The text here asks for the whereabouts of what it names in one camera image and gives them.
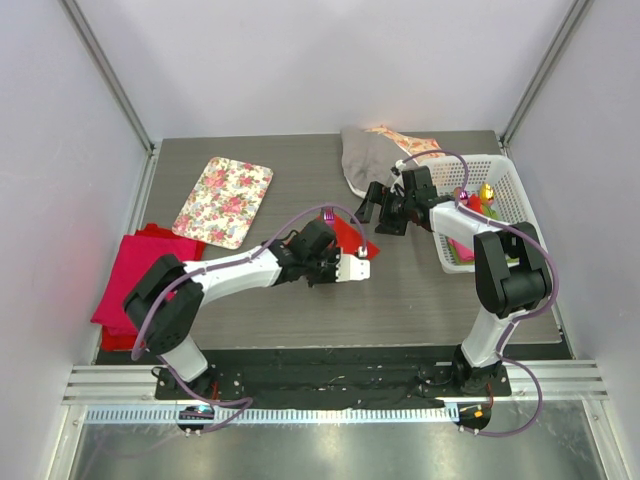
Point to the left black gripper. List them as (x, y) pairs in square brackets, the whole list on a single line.
[(334, 256)]

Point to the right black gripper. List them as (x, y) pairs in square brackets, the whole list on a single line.
[(376, 196)]

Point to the red paper napkin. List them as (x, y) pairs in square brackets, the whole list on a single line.
[(342, 236)]

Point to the floral rectangular tray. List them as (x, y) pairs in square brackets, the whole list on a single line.
[(223, 203)]

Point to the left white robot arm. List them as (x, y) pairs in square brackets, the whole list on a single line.
[(165, 301)]

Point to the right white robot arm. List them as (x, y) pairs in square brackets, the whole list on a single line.
[(510, 269)]

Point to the pink napkin roll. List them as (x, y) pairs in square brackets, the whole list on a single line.
[(461, 254)]

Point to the grey cloth bag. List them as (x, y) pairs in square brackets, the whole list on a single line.
[(367, 157)]

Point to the orange floral cloth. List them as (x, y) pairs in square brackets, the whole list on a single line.
[(409, 145)]

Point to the purple iridescent spoon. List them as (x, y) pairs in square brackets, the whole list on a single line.
[(461, 195)]

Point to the gold iridescent spoon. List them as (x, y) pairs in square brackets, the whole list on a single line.
[(487, 194)]

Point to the white perforated plastic basket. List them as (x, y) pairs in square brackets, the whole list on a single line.
[(511, 201)]

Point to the magenta folded cloth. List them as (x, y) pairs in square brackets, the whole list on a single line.
[(125, 280)]

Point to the red folded cloth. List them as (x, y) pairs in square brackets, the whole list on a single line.
[(155, 232)]

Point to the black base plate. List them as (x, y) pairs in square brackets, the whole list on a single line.
[(333, 378)]

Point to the white slotted cable duct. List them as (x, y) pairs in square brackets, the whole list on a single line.
[(195, 415)]

